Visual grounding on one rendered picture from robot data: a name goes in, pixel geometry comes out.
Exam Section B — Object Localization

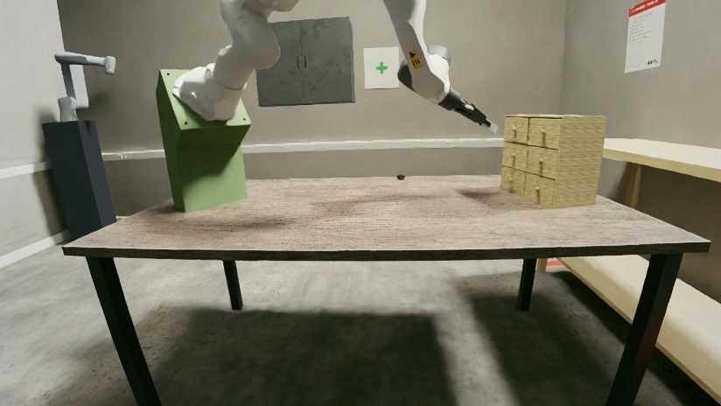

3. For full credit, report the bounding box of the light wooden chest of drawers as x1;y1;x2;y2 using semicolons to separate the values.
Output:
500;115;607;209

